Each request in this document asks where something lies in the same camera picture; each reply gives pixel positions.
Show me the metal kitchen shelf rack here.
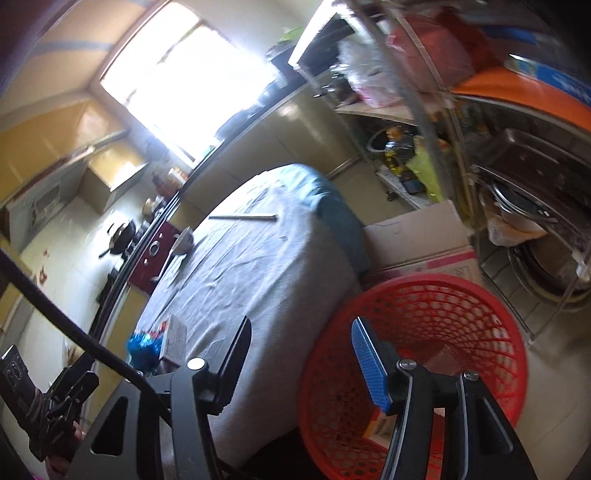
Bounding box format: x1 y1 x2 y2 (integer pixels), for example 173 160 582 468
290 1 590 341

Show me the blue plastic bag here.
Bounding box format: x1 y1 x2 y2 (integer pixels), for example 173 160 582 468
127 332 163 375

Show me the white small carton box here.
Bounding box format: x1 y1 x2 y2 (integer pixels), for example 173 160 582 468
159 315 187 367

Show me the red plastic mesh basket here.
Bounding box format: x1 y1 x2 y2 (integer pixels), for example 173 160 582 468
297 274 529 479

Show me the dark red oven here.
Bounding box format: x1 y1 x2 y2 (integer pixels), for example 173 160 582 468
129 222 180 295

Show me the cardboard box on floor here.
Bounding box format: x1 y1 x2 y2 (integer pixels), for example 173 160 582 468
362 200 483 289

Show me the black wok pan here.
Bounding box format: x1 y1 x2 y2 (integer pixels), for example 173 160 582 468
98 220 136 258

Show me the white ceramic bowl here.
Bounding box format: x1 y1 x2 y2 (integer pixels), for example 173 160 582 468
170 227 194 256

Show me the grey tablecloth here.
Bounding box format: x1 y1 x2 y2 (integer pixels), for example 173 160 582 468
136 164 370 467

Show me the long wooden stick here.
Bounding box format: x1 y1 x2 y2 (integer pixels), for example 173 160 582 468
207 214 279 221

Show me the orange board on shelf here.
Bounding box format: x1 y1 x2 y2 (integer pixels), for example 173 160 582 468
452 67 590 133

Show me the pink white plastic bag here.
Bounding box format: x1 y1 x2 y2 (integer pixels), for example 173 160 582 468
338 37 402 109

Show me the black cable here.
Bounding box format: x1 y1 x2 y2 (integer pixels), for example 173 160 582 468
0 248 174 425

